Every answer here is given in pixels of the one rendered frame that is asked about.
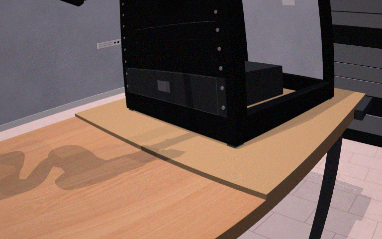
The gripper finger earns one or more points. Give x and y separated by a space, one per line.
74 2

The tan wooden board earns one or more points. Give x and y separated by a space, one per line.
259 167

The black metal rack frame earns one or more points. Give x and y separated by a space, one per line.
196 75

